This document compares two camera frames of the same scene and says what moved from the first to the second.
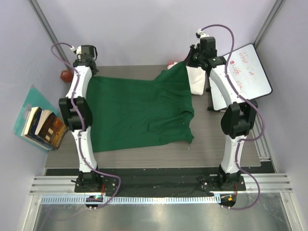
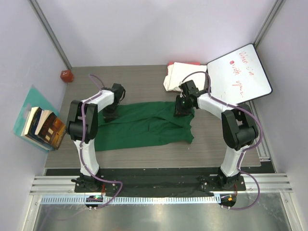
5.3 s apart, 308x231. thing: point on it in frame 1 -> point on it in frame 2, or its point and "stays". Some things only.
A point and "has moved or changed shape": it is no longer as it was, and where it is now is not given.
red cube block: (67, 75) stays
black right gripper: (192, 50) -> (179, 111)
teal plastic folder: (34, 98) stays
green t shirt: (129, 113) has moved or changed shape
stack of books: (44, 128) stays
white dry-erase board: (247, 74) stays
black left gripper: (95, 72) -> (109, 117)
